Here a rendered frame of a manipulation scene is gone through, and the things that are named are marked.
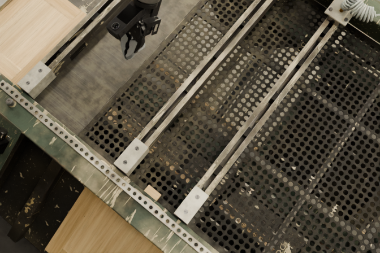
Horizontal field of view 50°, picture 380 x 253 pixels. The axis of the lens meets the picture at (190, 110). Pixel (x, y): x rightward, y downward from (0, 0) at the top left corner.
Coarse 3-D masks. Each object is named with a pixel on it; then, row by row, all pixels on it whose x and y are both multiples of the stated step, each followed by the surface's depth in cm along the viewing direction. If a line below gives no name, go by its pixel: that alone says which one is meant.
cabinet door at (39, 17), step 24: (24, 0) 171; (48, 0) 171; (0, 24) 167; (24, 24) 168; (48, 24) 168; (72, 24) 168; (0, 48) 164; (24, 48) 164; (48, 48) 165; (24, 72) 161
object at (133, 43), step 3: (132, 39) 117; (129, 42) 118; (132, 42) 117; (135, 42) 116; (129, 45) 118; (132, 45) 117; (135, 45) 117; (144, 45) 122; (129, 48) 119; (132, 48) 118; (141, 48) 122; (129, 51) 119; (132, 51) 118; (138, 51) 122; (126, 54) 121; (129, 54) 120; (132, 54) 119; (135, 54) 120; (126, 57) 121; (129, 57) 121; (132, 57) 122
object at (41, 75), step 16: (112, 0) 169; (128, 0) 173; (96, 16) 165; (112, 16) 170; (80, 32) 165; (96, 32) 167; (64, 48) 160; (80, 48) 165; (48, 64) 160; (64, 64) 162; (32, 80) 155; (48, 80) 159; (32, 96) 157
